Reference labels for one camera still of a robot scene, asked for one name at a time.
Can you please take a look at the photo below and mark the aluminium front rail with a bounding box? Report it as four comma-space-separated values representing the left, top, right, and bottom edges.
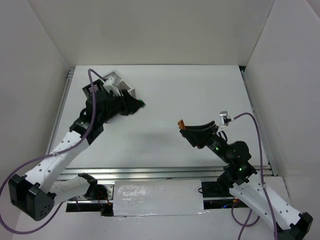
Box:
57, 166, 272, 181

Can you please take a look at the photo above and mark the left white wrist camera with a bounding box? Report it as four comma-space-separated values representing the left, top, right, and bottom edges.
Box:
103, 74, 120, 95

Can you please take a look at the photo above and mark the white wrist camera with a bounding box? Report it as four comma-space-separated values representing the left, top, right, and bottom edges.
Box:
218, 111, 233, 131
103, 74, 120, 95

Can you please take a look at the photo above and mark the black slotted container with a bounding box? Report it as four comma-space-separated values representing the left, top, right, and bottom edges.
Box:
82, 79, 109, 99

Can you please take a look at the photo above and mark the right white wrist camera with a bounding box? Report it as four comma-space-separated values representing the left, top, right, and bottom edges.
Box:
218, 111, 233, 131

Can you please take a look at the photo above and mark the white slotted container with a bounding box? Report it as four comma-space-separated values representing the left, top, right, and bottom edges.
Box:
103, 69, 136, 98

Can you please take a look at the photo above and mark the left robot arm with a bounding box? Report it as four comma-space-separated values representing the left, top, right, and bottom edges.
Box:
8, 90, 145, 221

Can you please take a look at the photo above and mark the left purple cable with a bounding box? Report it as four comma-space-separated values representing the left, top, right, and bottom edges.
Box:
0, 68, 110, 235

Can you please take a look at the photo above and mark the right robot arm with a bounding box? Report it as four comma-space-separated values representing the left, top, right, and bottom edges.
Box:
178, 120, 313, 240

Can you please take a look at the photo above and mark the tan lego plate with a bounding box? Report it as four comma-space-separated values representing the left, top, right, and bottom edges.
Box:
177, 119, 186, 130

